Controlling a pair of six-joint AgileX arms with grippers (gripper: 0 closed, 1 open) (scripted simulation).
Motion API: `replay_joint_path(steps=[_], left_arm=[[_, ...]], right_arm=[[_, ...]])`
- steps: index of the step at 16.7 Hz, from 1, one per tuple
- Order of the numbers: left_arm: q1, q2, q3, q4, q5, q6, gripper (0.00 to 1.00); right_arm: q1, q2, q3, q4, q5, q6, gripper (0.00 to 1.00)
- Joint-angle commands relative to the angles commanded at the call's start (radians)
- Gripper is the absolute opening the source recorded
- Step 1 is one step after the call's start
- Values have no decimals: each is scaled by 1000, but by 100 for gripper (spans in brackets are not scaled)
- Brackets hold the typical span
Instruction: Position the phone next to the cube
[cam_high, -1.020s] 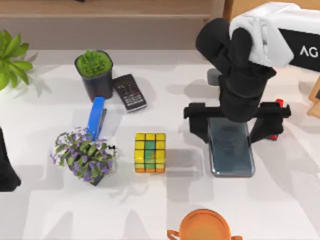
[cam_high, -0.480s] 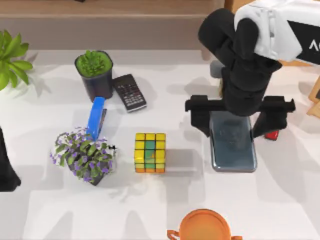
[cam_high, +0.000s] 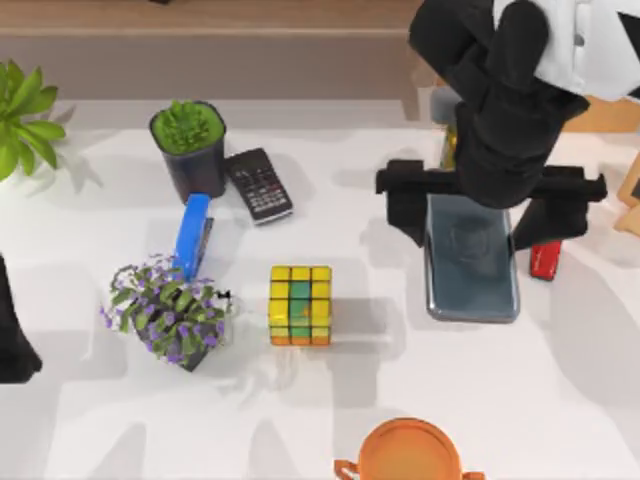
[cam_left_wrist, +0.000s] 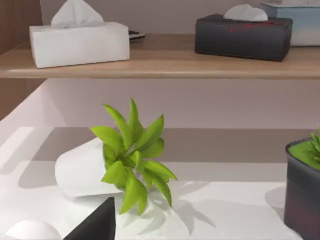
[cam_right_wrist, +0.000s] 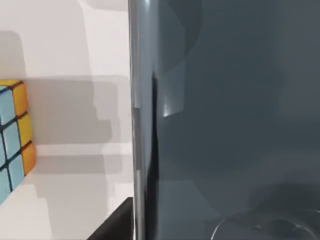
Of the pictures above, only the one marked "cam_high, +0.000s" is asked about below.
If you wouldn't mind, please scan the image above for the yellow bottle with grey cap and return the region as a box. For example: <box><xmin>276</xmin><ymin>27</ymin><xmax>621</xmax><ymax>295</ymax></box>
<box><xmin>430</xmin><ymin>87</ymin><xmax>460</xmax><ymax>172</ymax></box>

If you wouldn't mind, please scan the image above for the wooden framed blackboard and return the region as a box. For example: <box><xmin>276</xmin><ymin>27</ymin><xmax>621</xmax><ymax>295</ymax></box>
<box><xmin>613</xmin><ymin>151</ymin><xmax>640</xmax><ymax>236</ymax></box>

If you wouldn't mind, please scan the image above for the grey-blue phone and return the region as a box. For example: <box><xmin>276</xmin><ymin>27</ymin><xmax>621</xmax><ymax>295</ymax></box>
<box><xmin>423</xmin><ymin>193</ymin><xmax>522</xmax><ymax>324</ymax></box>

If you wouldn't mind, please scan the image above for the yellow and green puzzle cube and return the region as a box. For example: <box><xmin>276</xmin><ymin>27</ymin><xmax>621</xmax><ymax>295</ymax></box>
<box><xmin>269</xmin><ymin>264</ymin><xmax>334</xmax><ymax>348</ymax></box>

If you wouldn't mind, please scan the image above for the black calculator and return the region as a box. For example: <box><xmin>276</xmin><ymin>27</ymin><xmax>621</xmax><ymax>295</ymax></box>
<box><xmin>224</xmin><ymin>147</ymin><xmax>295</xmax><ymax>227</ymax></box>

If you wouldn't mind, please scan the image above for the blue stapler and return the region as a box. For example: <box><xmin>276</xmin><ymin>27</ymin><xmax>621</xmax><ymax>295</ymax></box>
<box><xmin>172</xmin><ymin>193</ymin><xmax>216</xmax><ymax>282</ymax></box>

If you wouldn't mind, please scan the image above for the green plant in dark pot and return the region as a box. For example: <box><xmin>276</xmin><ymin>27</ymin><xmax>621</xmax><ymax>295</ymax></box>
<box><xmin>148</xmin><ymin>99</ymin><xmax>228</xmax><ymax>202</ymax></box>

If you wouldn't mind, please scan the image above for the orange trophy cup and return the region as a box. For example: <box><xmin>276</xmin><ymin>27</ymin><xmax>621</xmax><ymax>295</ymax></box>
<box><xmin>333</xmin><ymin>418</ymin><xmax>487</xmax><ymax>480</ymax></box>

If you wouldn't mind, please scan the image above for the purple flower plant pot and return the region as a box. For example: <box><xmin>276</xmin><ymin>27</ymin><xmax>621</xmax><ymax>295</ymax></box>
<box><xmin>98</xmin><ymin>253</ymin><xmax>237</xmax><ymax>374</ymax></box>

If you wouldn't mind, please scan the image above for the wooden shelf board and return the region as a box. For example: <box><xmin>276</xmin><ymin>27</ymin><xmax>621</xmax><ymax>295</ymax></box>
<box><xmin>0</xmin><ymin>0</ymin><xmax>419</xmax><ymax>37</ymax></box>

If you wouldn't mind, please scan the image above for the green leafy plant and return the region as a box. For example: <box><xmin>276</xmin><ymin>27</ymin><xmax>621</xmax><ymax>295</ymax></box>
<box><xmin>0</xmin><ymin>59</ymin><xmax>67</xmax><ymax>182</ymax></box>

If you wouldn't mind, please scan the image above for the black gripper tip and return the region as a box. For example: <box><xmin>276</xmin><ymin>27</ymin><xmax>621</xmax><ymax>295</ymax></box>
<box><xmin>0</xmin><ymin>253</ymin><xmax>44</xmax><ymax>385</ymax></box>

